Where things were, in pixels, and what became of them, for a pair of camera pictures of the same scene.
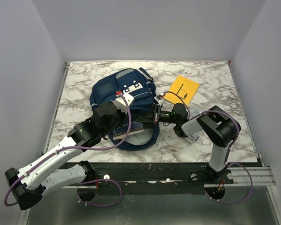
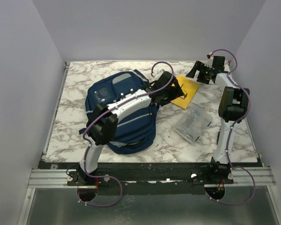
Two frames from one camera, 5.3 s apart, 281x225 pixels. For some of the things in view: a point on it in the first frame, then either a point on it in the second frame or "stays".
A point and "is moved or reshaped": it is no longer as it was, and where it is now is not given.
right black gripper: (149, 117) to (200, 67)
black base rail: (159, 175) stays
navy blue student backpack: (137, 83) is moved or reshaped
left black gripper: (124, 116) to (175, 92)
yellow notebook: (184, 88) stays
